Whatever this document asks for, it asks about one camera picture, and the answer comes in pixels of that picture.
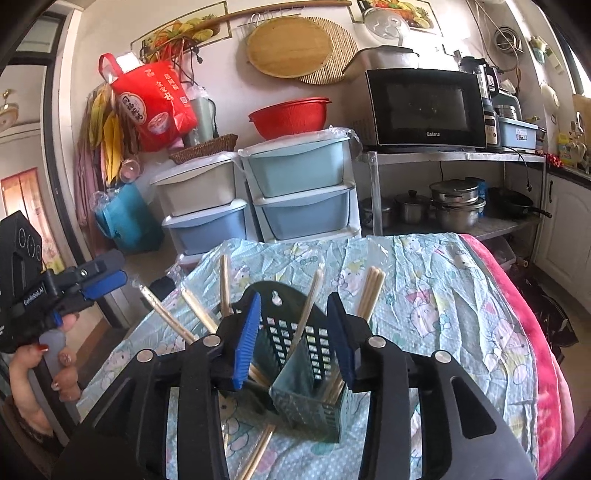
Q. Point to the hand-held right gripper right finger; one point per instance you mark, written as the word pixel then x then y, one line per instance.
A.
pixel 341 341

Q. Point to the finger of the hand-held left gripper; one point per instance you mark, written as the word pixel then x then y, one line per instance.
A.
pixel 99 265
pixel 106 282

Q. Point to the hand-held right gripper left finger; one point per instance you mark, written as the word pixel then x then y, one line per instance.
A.
pixel 244 346

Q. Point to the pile of wooden chopsticks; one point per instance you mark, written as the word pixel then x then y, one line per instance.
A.
pixel 307 304

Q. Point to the green plastic utensil holder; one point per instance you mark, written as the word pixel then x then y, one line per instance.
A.
pixel 300 397

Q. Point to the person's left forearm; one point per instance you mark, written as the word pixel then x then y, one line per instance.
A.
pixel 27 417

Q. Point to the person's left hand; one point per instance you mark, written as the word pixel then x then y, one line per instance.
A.
pixel 67 369

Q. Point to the blue hanging bag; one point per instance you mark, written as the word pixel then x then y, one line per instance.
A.
pixel 129 221

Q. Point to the clear plastic bag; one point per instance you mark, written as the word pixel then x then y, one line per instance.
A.
pixel 104 201

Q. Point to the red patterned door hanging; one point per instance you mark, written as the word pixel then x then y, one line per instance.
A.
pixel 27 203

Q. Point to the pink hanging apron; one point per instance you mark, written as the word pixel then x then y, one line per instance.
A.
pixel 85 184

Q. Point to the clear plastic container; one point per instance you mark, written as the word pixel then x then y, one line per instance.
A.
pixel 130 170

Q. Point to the drawer tower with cream drawer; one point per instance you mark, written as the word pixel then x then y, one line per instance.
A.
pixel 198 189

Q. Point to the yellow hanging bags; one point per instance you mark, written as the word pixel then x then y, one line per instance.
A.
pixel 111 138

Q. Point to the small steel pot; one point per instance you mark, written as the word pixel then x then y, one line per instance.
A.
pixel 412 207

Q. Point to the wicker basket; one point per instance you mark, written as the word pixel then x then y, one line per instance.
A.
pixel 203 150

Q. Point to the ceiling lamp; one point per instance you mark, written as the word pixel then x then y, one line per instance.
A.
pixel 8 110

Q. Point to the red shopping bag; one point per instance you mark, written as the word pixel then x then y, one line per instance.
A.
pixel 152 106

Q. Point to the large steel pot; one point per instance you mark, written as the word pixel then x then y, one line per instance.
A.
pixel 459 217

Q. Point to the drawer tower with teal drawer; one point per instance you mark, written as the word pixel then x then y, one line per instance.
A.
pixel 295 166

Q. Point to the pink blanket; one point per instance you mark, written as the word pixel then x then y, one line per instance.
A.
pixel 521 314

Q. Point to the pale green container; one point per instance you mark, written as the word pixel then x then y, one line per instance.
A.
pixel 203 115

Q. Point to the steel pot with lid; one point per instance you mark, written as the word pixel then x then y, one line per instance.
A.
pixel 455 190

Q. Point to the metal kitchen rack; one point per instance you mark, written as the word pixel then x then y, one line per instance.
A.
pixel 438 157

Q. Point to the black wok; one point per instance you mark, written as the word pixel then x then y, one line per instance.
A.
pixel 508 201

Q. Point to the red plastic colander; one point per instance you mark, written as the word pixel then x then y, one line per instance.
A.
pixel 288 117

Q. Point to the black microwave oven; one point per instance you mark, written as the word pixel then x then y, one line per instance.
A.
pixel 425 106

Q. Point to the white kitchen cabinets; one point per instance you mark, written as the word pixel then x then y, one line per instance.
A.
pixel 563 221

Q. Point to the blue box appliance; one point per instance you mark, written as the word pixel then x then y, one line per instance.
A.
pixel 517 131

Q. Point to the beige bread maker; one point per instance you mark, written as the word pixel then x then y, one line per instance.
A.
pixel 383 57

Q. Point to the round wooden board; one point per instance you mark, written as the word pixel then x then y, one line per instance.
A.
pixel 288 46

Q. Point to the round bamboo mat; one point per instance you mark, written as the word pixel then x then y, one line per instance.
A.
pixel 344 50

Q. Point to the electric kettle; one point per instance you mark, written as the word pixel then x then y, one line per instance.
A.
pixel 475 74

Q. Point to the long wooden stick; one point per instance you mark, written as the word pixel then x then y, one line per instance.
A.
pixel 286 8

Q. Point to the fruit wall poster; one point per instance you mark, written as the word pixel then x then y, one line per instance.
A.
pixel 184 27
pixel 415 18

